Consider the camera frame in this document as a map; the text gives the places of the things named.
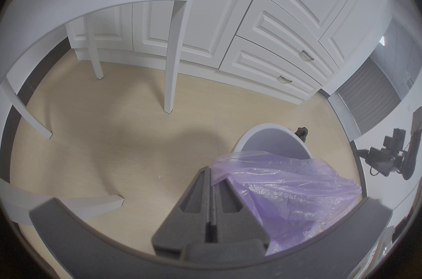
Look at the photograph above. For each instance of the white trash bin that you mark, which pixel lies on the white trash bin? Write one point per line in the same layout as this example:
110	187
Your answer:
273	142

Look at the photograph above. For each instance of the black plastic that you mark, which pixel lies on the black plastic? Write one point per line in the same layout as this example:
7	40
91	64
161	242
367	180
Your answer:
301	132

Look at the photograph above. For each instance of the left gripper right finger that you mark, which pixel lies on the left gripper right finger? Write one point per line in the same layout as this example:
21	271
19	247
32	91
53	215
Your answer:
244	228

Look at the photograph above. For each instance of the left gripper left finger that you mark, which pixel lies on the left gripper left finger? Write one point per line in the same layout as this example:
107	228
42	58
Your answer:
178	233

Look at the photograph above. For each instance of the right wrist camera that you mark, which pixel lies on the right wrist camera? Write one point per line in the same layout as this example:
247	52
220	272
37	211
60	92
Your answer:
394	139

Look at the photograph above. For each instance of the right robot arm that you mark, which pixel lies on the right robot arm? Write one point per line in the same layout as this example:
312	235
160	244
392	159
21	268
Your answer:
412	159

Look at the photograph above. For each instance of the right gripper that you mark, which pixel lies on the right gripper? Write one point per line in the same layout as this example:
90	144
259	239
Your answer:
385	160

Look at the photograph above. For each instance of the purple plastic bag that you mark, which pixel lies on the purple plastic bag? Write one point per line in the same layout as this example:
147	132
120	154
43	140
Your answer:
290	192

